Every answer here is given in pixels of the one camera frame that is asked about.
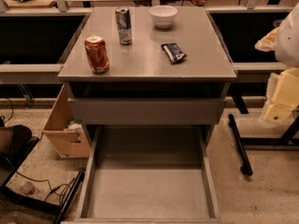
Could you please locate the open grey middle drawer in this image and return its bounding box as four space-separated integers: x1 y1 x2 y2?
62 126 232 224

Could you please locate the black table leg frame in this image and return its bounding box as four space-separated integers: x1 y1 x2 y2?
228 95 299 176

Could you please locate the blue chip bag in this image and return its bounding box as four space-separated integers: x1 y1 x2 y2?
162 43 187 63

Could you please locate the black tray frame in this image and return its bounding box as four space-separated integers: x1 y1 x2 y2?
0 136 85 224

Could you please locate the black cable on floor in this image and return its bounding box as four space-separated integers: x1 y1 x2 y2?
15 171 78 205

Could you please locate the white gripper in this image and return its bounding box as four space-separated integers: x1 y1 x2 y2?
259 67 299 128

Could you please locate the closed grey top drawer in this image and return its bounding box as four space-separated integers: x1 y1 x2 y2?
68 98 225 125

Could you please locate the cardboard box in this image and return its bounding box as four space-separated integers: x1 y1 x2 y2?
43 86 90 158

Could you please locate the silver blue energy drink can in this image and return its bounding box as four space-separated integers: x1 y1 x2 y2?
115 7 132 45

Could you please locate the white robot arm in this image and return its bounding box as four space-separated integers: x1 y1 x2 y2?
255 4 299 128

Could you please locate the grey drawer cabinet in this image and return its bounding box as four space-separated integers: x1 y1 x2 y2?
59 7 236 140

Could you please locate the white bowl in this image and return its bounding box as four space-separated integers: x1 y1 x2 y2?
149 6 178 29

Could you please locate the red coke can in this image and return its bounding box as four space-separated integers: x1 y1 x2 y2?
84 35 109 74

